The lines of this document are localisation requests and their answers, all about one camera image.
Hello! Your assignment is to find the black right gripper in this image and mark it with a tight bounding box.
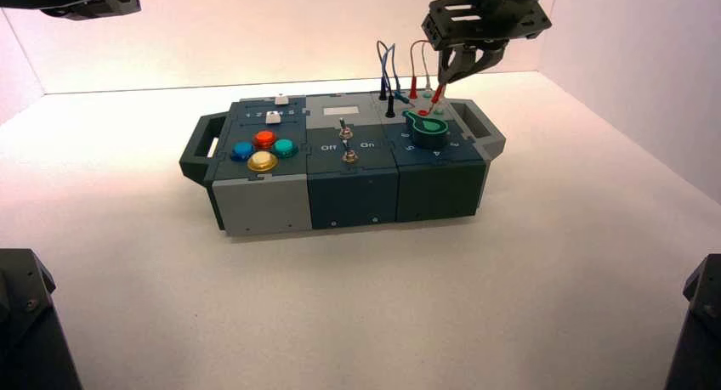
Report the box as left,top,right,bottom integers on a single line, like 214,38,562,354
422,0,554,87

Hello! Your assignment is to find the white plug jumper wire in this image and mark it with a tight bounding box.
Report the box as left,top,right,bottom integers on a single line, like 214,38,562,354
420,41,446,116

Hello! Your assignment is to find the blue round push button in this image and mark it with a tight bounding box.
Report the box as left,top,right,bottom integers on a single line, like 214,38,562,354
230,141,257,163

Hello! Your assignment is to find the red plug jumper wire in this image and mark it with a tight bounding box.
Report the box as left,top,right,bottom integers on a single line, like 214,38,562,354
407,39,446,117

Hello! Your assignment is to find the blue plug jumper wire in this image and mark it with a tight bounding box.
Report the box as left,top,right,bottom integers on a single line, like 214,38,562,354
383,42,417,107

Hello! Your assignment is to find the yellow round push button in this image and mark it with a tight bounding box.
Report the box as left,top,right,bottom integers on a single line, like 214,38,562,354
247,150,280,174

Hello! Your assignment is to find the grey and teal control box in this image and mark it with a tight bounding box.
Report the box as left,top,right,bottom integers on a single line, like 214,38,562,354
179,92,507,238

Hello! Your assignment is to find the black plug jumper wire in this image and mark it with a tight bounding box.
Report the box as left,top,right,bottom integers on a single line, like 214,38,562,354
376,40,396,119

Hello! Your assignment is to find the green rotary knob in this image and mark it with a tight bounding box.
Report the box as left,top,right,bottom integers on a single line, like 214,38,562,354
401,110,450,150

